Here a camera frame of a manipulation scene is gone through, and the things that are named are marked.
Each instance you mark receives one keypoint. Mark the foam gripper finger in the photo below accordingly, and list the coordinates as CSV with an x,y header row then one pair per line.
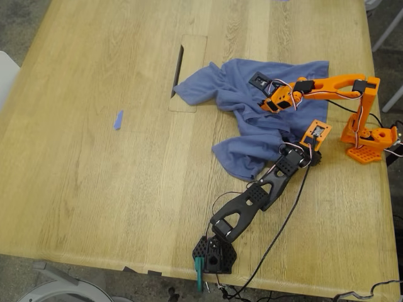
x,y
275,107
266,105

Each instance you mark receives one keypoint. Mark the blue printed T-shirt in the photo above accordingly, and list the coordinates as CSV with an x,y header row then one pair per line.
x,y
239,91

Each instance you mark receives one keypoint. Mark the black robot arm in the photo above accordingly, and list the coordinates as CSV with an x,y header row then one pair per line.
x,y
242,207

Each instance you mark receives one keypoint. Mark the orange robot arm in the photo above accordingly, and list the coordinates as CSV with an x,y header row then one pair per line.
x,y
340,83

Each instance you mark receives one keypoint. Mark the black table clamp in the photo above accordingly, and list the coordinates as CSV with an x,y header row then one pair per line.
x,y
393,158

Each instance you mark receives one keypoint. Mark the white metal chair leg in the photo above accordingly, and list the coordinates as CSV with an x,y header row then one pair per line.
x,y
388,30
392,100

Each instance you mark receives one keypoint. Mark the blue tape strip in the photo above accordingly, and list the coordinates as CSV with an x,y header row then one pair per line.
x,y
118,121

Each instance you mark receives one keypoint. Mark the green table clamp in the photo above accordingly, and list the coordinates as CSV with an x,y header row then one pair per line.
x,y
199,277

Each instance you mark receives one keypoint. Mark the black chair caster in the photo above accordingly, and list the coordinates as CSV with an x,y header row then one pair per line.
x,y
173,295

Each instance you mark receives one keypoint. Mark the white flat chair seat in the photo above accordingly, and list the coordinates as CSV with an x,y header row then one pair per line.
x,y
6,75

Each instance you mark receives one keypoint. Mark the white round chair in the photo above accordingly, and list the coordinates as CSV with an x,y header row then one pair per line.
x,y
63,284

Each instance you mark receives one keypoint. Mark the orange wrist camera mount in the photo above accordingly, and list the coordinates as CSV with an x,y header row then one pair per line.
x,y
307,138

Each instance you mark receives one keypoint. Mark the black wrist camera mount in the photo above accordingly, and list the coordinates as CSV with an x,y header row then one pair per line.
x,y
254,78

